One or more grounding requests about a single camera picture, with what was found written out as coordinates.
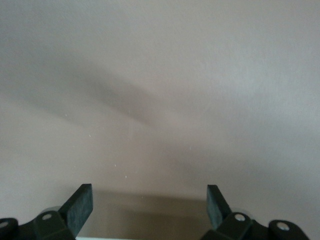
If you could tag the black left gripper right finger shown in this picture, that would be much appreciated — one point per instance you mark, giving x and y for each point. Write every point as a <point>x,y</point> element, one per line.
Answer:
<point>215,212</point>

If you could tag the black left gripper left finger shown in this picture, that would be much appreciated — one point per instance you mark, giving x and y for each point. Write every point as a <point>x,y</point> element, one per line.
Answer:
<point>77,212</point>

